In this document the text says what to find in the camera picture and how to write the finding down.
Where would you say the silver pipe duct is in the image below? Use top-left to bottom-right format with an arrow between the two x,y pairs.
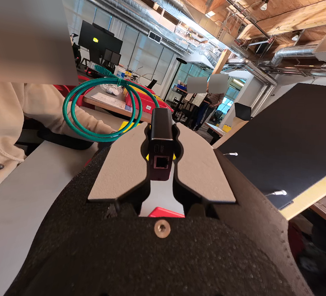
270,46 -> 319,67

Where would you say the printed paper sheet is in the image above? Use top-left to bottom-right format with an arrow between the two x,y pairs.
91,92 -> 127,110

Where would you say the grey table with wooden edge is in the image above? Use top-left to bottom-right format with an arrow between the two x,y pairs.
83,85 -> 153,123

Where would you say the black board with pale edge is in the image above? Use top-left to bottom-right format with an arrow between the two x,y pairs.
213,83 -> 326,221

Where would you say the black laptop screen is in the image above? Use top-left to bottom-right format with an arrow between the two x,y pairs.
234,102 -> 253,121

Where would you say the yellow storage bin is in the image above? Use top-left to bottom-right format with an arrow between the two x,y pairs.
118,121 -> 177,161

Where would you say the person's left forearm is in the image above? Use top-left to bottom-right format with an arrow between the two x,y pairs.
51,97 -> 117,138

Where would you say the green ethernet cable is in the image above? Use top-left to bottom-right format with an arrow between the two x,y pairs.
62,63 -> 159,142

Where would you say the black floor lamp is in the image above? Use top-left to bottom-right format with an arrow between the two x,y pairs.
165,57 -> 188,101

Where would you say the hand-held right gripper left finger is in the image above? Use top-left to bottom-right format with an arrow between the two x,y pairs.
87,122 -> 151,203

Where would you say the black ethernet adapter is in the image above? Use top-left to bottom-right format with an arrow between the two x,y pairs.
149,108 -> 176,181

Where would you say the clear plastic bag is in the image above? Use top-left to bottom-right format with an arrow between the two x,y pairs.
99,83 -> 123,96

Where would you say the silver ventilation duct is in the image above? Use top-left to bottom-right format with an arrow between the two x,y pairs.
54,0 -> 231,55

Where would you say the wooden post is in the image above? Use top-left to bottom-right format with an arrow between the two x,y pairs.
211,49 -> 231,75

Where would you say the person's beige hoodie torso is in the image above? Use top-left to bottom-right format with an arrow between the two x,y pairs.
0,82 -> 79,184

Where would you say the row of red storage bins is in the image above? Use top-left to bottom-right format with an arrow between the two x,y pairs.
123,79 -> 174,116

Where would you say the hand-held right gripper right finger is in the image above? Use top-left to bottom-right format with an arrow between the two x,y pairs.
173,122 -> 236,204

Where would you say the wooden side table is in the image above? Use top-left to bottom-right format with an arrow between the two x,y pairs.
205,122 -> 227,146

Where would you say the large black wall screen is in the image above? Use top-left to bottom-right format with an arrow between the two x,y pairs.
78,20 -> 123,58

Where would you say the large red storage bin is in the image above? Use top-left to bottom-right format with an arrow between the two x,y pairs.
148,207 -> 185,218

